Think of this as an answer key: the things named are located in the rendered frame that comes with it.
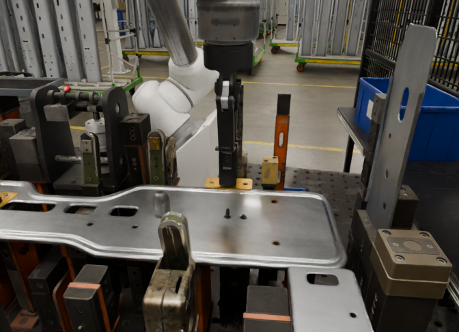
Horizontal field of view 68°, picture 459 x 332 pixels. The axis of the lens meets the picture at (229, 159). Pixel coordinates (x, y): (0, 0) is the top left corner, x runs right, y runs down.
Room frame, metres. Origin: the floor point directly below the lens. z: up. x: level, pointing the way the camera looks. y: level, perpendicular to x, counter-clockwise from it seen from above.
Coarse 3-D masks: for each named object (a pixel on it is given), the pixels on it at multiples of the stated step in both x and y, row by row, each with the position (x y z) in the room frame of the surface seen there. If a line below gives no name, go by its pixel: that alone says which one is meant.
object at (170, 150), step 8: (168, 144) 0.72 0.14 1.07; (168, 152) 0.70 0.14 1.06; (168, 160) 0.70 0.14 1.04; (176, 160) 0.76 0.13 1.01; (168, 168) 0.70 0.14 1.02; (176, 168) 0.76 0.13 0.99; (168, 176) 0.70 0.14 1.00; (176, 176) 0.75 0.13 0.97; (168, 184) 0.70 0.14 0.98; (176, 184) 0.73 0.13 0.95
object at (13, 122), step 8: (8, 120) 0.80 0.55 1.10; (16, 120) 0.80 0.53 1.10; (24, 120) 0.81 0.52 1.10; (0, 128) 0.77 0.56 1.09; (8, 128) 0.77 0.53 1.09; (16, 128) 0.78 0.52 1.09; (24, 128) 0.80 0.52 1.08; (0, 136) 0.77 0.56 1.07; (8, 136) 0.77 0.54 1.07; (8, 144) 0.77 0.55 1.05; (8, 152) 0.78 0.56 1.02; (8, 160) 0.78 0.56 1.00; (16, 168) 0.78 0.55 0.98; (16, 176) 0.78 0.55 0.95; (32, 208) 0.78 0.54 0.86; (40, 248) 0.78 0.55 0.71
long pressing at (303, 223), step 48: (0, 192) 0.62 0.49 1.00; (144, 192) 0.62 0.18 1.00; (192, 192) 0.62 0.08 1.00; (240, 192) 0.62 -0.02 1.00; (288, 192) 0.61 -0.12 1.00; (0, 240) 0.47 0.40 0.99; (48, 240) 0.47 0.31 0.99; (96, 240) 0.46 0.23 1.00; (144, 240) 0.46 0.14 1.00; (192, 240) 0.46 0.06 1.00; (240, 240) 0.46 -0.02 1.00; (288, 240) 0.46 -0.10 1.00; (336, 240) 0.46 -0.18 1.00
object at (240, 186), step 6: (210, 180) 0.54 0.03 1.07; (216, 180) 0.54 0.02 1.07; (240, 180) 0.54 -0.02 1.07; (246, 180) 0.54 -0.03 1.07; (204, 186) 0.52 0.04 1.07; (210, 186) 0.52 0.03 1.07; (216, 186) 0.52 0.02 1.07; (222, 186) 0.52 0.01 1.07; (228, 186) 0.52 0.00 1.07; (234, 186) 0.52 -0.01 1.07; (240, 186) 0.52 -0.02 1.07; (246, 186) 0.52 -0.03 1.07
